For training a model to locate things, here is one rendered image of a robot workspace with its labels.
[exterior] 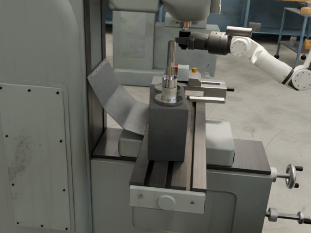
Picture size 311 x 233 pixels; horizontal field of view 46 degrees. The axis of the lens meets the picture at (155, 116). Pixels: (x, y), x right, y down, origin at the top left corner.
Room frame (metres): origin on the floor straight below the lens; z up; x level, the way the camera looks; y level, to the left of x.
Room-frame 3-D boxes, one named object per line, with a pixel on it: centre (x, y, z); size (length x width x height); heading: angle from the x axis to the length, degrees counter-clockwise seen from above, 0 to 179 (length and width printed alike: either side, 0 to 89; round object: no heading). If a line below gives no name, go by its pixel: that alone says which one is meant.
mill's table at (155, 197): (1.48, -0.11, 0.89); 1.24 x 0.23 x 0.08; 174
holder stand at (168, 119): (1.13, -0.04, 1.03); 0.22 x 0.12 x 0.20; 2
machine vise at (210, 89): (1.63, -0.15, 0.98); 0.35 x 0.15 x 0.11; 86
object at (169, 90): (1.08, -0.04, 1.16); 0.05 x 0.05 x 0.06
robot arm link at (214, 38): (1.45, -0.19, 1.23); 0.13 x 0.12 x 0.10; 159
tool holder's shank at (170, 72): (1.08, -0.04, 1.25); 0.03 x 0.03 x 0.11
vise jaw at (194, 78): (1.63, -0.18, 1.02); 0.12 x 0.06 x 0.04; 176
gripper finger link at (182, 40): (1.45, -0.09, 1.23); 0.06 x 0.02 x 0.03; 69
